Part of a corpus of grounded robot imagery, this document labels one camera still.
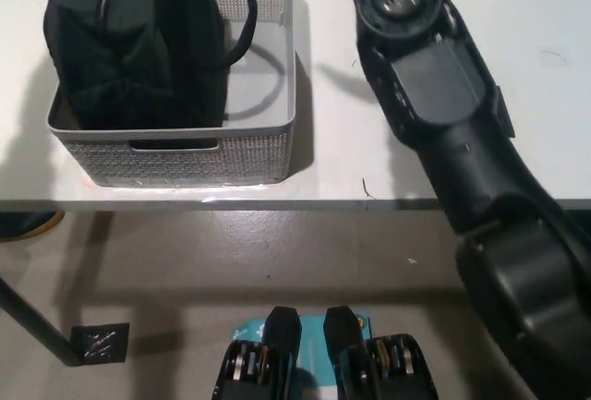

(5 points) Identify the dark round object tan rim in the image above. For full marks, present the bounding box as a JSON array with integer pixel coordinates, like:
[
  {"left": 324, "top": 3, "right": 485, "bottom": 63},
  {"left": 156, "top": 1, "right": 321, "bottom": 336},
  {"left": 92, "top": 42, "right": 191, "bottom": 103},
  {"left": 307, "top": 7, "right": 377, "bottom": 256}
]
[{"left": 0, "top": 210, "right": 66, "bottom": 240}]

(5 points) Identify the dark fabric lunch bag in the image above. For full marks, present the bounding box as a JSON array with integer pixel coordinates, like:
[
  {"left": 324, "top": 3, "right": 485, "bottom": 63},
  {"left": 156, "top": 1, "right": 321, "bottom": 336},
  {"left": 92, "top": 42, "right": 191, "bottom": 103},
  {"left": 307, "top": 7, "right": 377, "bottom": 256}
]
[{"left": 41, "top": 0, "right": 259, "bottom": 129}]

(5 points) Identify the black metal table leg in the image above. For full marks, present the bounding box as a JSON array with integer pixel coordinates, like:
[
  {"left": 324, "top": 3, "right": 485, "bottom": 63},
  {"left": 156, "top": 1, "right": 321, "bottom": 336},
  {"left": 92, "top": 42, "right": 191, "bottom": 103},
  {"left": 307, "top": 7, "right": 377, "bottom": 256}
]
[{"left": 0, "top": 274, "right": 88, "bottom": 368}]

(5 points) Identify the gray perforated plastic basket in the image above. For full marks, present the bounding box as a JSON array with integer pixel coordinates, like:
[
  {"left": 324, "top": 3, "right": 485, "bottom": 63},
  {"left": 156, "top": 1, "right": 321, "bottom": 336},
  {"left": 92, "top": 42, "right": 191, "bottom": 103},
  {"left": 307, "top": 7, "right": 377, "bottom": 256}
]
[{"left": 45, "top": 0, "right": 298, "bottom": 188}]

